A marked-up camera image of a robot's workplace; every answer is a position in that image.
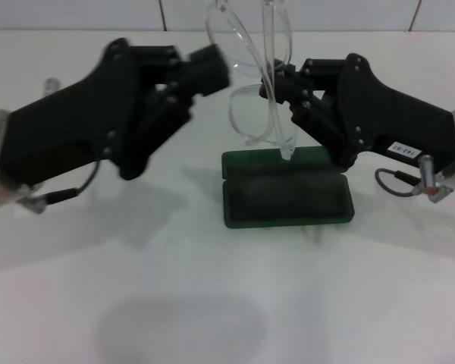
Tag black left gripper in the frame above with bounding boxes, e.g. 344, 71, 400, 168
0, 37, 231, 182

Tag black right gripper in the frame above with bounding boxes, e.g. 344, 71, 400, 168
259, 52, 455, 174

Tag clear white glasses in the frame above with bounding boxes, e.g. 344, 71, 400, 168
204, 0, 300, 161

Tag green glasses case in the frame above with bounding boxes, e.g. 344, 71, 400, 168
220, 145, 356, 231

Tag right gripper cable with plug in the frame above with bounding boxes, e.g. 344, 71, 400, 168
375, 154, 453, 205

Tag gripper cable with plug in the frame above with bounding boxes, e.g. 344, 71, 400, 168
17, 157, 102, 215
375, 154, 453, 205

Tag left gripper cable with plug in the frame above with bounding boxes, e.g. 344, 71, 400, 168
17, 157, 102, 215

